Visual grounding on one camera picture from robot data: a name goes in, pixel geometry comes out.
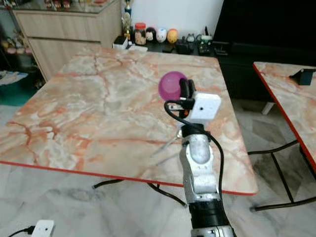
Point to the purple plastic cup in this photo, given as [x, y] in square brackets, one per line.
[170, 85]

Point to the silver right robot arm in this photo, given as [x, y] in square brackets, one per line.
[198, 168]

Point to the black charger device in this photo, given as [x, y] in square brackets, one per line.
[183, 46]

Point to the silver metal spoon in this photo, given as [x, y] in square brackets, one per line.
[168, 143]

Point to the black green topped device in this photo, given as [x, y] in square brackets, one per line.
[206, 44]

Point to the small grey figurine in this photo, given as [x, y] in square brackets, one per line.
[189, 37]

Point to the black tv console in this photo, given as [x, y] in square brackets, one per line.
[242, 74]

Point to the yellow round figurine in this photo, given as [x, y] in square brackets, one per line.
[172, 35]

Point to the silver metal fork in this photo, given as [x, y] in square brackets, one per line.
[173, 156]

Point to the white round figurine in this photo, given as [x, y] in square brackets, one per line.
[161, 34]

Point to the black round figurine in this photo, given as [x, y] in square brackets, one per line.
[151, 34]

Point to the red lidded glass jar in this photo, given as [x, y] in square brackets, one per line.
[140, 33]

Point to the small white box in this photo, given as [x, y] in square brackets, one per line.
[120, 42]

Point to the white furniture leg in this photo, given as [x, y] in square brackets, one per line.
[268, 108]

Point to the gold trophy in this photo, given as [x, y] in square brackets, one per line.
[128, 19]

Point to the black television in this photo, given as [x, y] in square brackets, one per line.
[266, 19]

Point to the stack of papers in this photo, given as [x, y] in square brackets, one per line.
[12, 77]

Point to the green storage box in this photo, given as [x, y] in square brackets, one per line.
[15, 93]

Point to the small black box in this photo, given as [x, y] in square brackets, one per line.
[305, 76]

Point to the dark cluttered shelf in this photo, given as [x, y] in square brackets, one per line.
[12, 47]

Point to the light wooden cabinet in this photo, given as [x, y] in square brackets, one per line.
[69, 42]

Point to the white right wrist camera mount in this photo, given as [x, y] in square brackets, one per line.
[205, 106]

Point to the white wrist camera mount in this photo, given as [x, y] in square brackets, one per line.
[43, 228]
[205, 106]

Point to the black metal table frame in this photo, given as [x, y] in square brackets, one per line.
[165, 191]
[281, 180]

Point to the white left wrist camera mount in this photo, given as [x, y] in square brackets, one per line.
[43, 228]

